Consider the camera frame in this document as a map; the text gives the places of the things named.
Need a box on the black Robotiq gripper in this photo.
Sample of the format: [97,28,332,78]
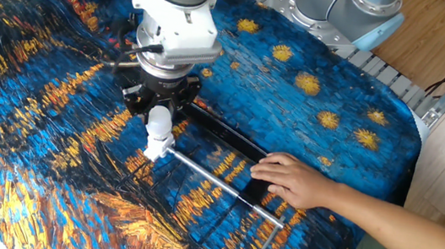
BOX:
[119,65,204,126]

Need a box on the starry night painted tablecloth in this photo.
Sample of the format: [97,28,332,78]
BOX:
[0,0,441,249]

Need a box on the white wrist mounted box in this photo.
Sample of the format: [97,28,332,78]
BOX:
[123,0,229,74]

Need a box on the person's right hand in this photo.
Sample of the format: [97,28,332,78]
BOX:
[245,148,345,215]

